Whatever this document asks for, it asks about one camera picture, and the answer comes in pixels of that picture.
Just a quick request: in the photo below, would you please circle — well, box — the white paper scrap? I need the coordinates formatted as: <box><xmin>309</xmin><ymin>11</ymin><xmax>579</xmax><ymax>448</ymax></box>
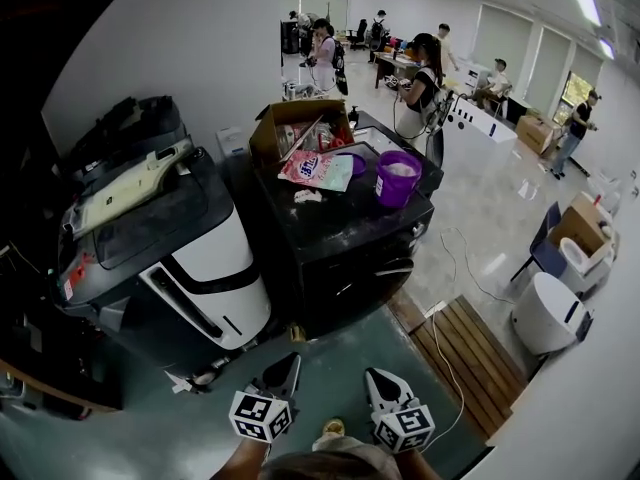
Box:
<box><xmin>164</xmin><ymin>370</ymin><xmax>195</xmax><ymax>395</ymax></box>

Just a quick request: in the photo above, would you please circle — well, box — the person's left forearm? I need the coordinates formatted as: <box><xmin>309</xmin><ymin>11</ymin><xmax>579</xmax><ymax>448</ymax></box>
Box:
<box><xmin>209</xmin><ymin>435</ymin><xmax>272</xmax><ymax>480</ymax></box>

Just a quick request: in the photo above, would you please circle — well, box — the white and grey washing machine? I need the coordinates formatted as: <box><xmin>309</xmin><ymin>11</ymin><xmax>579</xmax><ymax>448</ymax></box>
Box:
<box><xmin>55</xmin><ymin>145</ymin><xmax>274</xmax><ymax>377</ymax></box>

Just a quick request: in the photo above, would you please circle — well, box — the blue chair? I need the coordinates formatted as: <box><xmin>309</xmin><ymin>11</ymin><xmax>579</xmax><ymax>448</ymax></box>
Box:
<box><xmin>510</xmin><ymin>200</ymin><xmax>570</xmax><ymax>283</ymax></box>

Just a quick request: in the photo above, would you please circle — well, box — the large cardboard box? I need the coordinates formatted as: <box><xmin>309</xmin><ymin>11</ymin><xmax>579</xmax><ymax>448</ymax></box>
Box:
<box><xmin>546</xmin><ymin>191</ymin><xmax>617</xmax><ymax>270</ymax></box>

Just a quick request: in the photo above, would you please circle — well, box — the white round appliance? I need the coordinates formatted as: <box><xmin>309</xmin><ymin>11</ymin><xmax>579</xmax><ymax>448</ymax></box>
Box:
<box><xmin>511</xmin><ymin>271</ymin><xmax>595</xmax><ymax>357</ymax></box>

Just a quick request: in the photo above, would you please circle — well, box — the wooden table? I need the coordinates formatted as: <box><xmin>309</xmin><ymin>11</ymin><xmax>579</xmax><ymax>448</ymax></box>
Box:
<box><xmin>372</xmin><ymin>50</ymin><xmax>422</xmax><ymax>90</ymax></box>

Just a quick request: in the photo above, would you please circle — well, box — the wooden shelf board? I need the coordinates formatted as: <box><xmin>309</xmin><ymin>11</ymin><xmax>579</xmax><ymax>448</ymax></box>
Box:
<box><xmin>0</xmin><ymin>356</ymin><xmax>122</xmax><ymax>415</ymax></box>

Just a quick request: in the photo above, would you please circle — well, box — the black washing machine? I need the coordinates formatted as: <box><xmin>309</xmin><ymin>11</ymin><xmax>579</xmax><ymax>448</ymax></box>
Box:
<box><xmin>249</xmin><ymin>140</ymin><xmax>436</xmax><ymax>342</ymax></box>

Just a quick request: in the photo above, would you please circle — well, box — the black cabinet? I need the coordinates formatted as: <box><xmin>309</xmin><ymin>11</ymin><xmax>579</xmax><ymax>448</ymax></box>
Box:
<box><xmin>280</xmin><ymin>19</ymin><xmax>302</xmax><ymax>56</ymax></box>

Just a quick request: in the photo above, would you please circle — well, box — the white cable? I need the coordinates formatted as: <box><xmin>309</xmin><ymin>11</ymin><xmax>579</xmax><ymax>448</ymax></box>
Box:
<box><xmin>428</xmin><ymin>226</ymin><xmax>517</xmax><ymax>422</ymax></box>

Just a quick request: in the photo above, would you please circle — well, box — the purple bucket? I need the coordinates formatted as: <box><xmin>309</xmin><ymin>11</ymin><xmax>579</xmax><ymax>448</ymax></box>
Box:
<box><xmin>374</xmin><ymin>149</ymin><xmax>424</xmax><ymax>210</ymax></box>

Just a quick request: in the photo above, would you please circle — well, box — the window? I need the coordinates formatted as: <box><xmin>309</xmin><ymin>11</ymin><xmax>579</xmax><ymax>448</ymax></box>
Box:
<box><xmin>559</xmin><ymin>70</ymin><xmax>590</xmax><ymax>120</ymax></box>

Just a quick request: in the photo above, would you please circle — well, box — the black office chair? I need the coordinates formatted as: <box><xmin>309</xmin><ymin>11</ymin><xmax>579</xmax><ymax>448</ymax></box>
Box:
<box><xmin>347</xmin><ymin>17</ymin><xmax>369</xmax><ymax>52</ymax></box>

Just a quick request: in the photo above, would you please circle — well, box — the pink detergent bag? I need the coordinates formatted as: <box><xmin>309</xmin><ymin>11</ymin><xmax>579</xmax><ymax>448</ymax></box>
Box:
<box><xmin>277</xmin><ymin>149</ymin><xmax>355</xmax><ymax>194</ymax></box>

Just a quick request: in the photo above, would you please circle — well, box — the person's right forearm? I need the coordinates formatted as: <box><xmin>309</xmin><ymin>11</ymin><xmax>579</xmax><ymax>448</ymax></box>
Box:
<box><xmin>394</xmin><ymin>447</ymin><xmax>442</xmax><ymax>480</ymax></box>

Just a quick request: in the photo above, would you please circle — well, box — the wooden slat platform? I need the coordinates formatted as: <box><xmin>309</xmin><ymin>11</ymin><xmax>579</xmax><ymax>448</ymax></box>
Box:
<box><xmin>388</xmin><ymin>293</ymin><xmax>530</xmax><ymax>440</ymax></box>

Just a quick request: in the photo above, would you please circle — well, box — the white counter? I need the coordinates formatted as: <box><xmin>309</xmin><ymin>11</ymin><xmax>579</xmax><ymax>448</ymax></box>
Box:
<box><xmin>443</xmin><ymin>94</ymin><xmax>519</xmax><ymax>172</ymax></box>

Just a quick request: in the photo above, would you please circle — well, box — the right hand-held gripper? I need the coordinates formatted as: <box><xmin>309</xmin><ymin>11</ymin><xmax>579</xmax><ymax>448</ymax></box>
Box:
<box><xmin>363</xmin><ymin>367</ymin><xmax>436</xmax><ymax>455</ymax></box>

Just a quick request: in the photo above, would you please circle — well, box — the open cardboard box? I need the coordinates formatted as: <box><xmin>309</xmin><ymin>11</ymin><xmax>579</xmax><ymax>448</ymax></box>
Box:
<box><xmin>248</xmin><ymin>98</ymin><xmax>357</xmax><ymax>170</ymax></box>

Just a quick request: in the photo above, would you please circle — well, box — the person's trouser leg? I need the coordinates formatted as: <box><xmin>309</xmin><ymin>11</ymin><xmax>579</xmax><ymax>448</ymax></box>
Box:
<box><xmin>311</xmin><ymin>435</ymin><xmax>397</xmax><ymax>469</ymax></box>

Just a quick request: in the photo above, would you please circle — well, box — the white toilet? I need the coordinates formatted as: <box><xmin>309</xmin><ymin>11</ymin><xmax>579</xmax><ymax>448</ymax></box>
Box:
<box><xmin>558</xmin><ymin>236</ymin><xmax>615</xmax><ymax>300</ymax></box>

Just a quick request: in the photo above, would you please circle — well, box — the purple bucket lid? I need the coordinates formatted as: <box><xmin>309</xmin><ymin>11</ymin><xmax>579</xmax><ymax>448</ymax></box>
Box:
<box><xmin>335</xmin><ymin>152</ymin><xmax>369</xmax><ymax>180</ymax></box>

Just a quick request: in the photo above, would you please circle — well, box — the beige plastic panel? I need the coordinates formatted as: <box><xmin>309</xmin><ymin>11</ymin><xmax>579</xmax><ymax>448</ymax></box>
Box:
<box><xmin>73</xmin><ymin>136</ymin><xmax>197</xmax><ymax>240</ymax></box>

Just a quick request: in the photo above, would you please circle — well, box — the small white box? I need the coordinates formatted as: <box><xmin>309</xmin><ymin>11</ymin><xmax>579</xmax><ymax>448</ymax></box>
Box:
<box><xmin>216</xmin><ymin>126</ymin><xmax>247</xmax><ymax>160</ymax></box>

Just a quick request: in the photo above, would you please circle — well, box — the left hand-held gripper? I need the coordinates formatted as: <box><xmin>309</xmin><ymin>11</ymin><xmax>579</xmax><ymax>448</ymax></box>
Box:
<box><xmin>228</xmin><ymin>352</ymin><xmax>303</xmax><ymax>444</ymax></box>

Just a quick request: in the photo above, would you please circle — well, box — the closed cardboard box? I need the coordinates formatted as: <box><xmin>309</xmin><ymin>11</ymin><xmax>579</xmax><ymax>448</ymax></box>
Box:
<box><xmin>514</xmin><ymin>113</ymin><xmax>557</xmax><ymax>156</ymax></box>

